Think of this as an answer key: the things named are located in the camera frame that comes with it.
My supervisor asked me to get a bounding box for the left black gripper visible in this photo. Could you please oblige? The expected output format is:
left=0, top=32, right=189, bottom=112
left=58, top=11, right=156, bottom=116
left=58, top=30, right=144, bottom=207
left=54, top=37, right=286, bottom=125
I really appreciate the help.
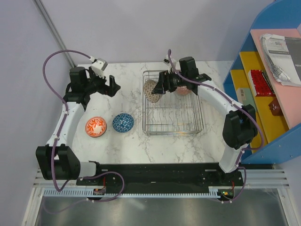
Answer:
left=83, top=67, right=120, bottom=97

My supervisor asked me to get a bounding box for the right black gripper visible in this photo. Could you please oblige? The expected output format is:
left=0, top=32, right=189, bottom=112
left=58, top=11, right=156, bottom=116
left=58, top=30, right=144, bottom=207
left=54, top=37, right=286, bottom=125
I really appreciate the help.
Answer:
left=151, top=70, right=188, bottom=95

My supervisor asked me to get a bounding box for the brown square pattern bowl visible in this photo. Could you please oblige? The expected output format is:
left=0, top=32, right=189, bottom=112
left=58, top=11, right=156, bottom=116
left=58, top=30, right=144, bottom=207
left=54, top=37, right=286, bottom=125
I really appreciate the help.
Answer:
left=143, top=80, right=162, bottom=103

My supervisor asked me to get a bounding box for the metal wire dish rack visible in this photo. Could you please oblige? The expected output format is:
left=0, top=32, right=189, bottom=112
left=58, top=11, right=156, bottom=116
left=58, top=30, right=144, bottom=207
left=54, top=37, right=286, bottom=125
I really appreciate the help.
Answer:
left=142, top=70, right=205, bottom=137

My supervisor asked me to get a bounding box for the blue triangle pattern bowl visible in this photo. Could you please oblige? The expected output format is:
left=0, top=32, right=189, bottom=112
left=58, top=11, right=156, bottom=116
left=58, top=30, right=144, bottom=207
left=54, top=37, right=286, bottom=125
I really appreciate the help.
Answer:
left=112, top=113, right=135, bottom=133

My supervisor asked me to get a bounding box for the orange floral bowl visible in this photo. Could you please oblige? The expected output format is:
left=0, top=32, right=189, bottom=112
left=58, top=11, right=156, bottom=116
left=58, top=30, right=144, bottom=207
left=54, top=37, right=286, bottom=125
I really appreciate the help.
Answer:
left=85, top=116, right=107, bottom=138

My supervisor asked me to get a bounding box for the leaf pattern bowl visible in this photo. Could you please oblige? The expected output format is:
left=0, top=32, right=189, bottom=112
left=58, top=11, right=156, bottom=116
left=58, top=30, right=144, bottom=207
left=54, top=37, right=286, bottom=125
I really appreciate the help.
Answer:
left=176, top=86, right=191, bottom=96

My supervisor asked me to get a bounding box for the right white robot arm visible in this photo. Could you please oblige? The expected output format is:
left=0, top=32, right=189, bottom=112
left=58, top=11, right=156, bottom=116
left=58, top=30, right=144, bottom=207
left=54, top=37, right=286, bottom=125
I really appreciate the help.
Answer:
left=151, top=56, right=259, bottom=186

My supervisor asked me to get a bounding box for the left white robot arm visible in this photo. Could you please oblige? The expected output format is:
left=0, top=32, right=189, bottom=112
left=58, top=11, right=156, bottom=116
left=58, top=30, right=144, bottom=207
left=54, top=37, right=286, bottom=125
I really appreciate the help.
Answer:
left=36, top=66, right=120, bottom=185

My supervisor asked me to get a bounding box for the pale green box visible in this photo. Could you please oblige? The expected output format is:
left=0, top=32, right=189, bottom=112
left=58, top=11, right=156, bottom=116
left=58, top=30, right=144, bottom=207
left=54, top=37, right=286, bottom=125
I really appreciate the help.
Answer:
left=236, top=88, right=258, bottom=112

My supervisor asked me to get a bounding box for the red patterned box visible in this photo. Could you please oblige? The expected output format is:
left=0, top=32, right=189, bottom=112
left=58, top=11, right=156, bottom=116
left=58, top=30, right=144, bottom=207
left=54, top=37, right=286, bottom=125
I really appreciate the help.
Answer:
left=248, top=70, right=275, bottom=97

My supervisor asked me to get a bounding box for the blue wooden shelf unit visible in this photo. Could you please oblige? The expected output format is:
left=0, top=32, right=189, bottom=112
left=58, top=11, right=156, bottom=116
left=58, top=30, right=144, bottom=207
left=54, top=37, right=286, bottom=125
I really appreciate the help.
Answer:
left=222, top=0, right=301, bottom=164

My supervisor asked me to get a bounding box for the aluminium corner profile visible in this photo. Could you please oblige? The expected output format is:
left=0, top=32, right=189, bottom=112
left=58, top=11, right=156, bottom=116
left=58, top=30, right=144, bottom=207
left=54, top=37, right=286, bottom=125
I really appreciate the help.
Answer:
left=32, top=0, right=77, bottom=70

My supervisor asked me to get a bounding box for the brown small toy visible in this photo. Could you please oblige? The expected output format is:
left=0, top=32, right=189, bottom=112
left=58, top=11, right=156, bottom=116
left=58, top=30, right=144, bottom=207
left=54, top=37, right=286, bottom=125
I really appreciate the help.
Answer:
left=269, top=99, right=283, bottom=116

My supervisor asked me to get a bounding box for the spiral bound booklet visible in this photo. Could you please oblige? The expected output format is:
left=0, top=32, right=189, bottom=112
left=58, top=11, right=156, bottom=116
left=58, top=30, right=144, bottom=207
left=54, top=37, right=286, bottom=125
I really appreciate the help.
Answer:
left=260, top=33, right=301, bottom=87

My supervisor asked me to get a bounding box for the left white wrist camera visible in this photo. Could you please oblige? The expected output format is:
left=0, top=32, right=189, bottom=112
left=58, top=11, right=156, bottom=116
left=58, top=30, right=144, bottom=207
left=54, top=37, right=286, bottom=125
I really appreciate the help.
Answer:
left=91, top=58, right=108, bottom=78

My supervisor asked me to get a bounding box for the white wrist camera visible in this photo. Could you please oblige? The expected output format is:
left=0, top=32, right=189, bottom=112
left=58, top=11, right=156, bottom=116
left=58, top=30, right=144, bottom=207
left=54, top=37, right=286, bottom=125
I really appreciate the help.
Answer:
left=163, top=55, right=174, bottom=66
left=91, top=58, right=108, bottom=78

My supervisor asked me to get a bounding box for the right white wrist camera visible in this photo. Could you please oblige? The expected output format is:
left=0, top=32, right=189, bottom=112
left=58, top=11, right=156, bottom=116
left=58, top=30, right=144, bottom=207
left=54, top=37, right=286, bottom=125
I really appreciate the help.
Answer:
left=163, top=55, right=174, bottom=66

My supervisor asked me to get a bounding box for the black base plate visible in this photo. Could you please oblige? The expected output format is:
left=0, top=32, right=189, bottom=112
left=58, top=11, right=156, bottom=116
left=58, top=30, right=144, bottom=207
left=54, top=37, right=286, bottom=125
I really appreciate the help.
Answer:
left=76, top=163, right=243, bottom=193

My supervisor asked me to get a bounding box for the white cable duct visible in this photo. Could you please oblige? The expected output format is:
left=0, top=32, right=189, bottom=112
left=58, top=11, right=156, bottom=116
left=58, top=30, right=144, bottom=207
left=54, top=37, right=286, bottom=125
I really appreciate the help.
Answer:
left=43, top=188, right=226, bottom=198

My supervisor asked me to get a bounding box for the aluminium rail frame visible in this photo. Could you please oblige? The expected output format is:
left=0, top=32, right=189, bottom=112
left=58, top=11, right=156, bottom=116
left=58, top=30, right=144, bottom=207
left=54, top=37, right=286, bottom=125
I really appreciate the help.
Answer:
left=33, top=169, right=289, bottom=189

